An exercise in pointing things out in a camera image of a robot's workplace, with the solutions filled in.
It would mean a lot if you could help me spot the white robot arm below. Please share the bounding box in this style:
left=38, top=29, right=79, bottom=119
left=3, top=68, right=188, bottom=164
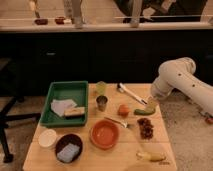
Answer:
left=150, top=57, right=213, bottom=117

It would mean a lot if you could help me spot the dark brown bowl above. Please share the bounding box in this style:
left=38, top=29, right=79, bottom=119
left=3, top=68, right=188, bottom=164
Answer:
left=55, top=134, right=83, bottom=163

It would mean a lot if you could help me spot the white small bowl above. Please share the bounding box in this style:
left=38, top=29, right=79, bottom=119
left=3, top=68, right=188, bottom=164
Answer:
left=38, top=129, right=57, bottom=148

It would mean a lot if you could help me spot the brown bowl on shelf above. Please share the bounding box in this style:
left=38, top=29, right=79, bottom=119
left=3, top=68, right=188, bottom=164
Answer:
left=55, top=17, right=66, bottom=25

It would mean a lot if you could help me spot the dark red bowl on shelf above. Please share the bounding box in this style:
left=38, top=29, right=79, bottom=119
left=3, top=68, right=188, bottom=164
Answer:
left=34, top=19, right=48, bottom=25

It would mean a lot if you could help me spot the green pepper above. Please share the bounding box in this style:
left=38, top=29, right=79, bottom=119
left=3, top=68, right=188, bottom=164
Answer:
left=134, top=109, right=156, bottom=116

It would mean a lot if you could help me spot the bunch of dark grapes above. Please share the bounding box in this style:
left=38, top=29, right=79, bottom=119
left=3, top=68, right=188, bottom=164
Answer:
left=138, top=118, right=154, bottom=139

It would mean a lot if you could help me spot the orange fruit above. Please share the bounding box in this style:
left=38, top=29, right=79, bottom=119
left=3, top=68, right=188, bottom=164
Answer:
left=117, top=104, right=130, bottom=117

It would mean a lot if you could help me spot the small metal cup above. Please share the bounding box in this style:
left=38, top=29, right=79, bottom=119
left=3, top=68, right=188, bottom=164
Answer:
left=96, top=95, right=108, bottom=112

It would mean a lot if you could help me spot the yellow banana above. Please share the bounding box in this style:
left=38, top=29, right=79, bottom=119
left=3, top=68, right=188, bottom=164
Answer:
left=136, top=152, right=166, bottom=162

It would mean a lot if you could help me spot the green plastic cup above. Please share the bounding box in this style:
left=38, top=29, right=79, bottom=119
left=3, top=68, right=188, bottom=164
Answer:
left=96, top=81, right=106, bottom=95

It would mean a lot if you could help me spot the tan sponge block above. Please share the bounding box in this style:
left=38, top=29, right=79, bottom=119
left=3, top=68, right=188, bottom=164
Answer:
left=64, top=107, right=85, bottom=117

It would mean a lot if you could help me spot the green plastic tray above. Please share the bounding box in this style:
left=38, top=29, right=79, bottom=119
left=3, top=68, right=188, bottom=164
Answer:
left=40, top=81, right=88, bottom=127

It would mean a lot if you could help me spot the white folded cloth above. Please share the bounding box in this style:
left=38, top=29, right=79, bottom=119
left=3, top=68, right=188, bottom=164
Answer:
left=51, top=99, right=77, bottom=117

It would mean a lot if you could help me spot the blue sponge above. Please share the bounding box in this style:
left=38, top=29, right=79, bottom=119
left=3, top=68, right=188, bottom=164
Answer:
left=57, top=143, right=80, bottom=163

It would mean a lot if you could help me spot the black office chair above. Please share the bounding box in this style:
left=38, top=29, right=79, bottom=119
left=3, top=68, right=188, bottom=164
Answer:
left=0, top=57, right=42, bottom=164

